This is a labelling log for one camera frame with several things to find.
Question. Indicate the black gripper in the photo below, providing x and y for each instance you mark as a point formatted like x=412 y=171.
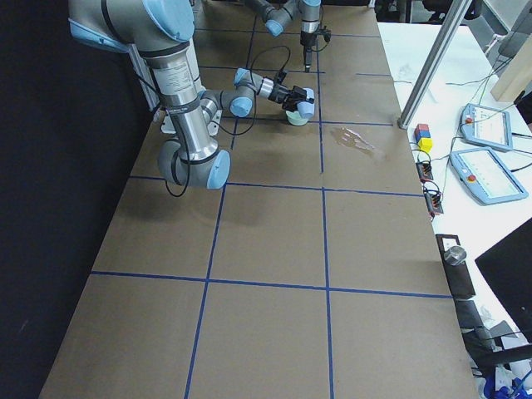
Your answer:
x=278 y=94
x=306 y=40

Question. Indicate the blue grey paper cup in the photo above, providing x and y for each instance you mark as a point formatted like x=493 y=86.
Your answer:
x=306 y=108

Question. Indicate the mint green bowl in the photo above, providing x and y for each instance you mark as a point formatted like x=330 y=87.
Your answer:
x=295 y=118

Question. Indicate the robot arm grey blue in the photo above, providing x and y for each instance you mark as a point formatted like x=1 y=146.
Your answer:
x=161 y=32
x=277 y=19

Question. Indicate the red block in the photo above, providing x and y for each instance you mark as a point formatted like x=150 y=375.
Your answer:
x=421 y=127

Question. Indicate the blue block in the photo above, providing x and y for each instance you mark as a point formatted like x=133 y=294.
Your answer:
x=422 y=135

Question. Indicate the yellow block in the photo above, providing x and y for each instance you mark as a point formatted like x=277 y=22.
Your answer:
x=425 y=144

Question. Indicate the black power strip far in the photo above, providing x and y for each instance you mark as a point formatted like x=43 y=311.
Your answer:
x=424 y=170

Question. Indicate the black power strip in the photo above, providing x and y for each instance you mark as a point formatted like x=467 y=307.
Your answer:
x=424 y=170
x=433 y=202

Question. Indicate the black power strip near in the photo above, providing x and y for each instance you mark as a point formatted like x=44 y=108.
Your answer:
x=433 y=202

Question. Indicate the teach pendant far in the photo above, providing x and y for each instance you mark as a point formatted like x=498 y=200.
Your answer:
x=487 y=126

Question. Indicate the teach pendant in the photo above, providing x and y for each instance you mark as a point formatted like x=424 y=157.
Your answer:
x=486 y=177
x=487 y=126

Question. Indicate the teach pendant near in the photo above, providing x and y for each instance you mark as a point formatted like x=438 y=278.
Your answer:
x=486 y=177

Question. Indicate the steel cylinder cup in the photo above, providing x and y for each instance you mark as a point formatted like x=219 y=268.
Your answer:
x=455 y=255

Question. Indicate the black tray under cup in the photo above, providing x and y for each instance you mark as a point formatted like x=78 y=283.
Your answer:
x=458 y=277

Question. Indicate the black monitor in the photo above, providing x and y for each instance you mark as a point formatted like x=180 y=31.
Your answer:
x=506 y=267

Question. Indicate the aluminium frame post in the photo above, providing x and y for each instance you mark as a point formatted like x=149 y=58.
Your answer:
x=443 y=40

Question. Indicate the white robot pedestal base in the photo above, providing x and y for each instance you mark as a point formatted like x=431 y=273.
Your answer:
x=172 y=72

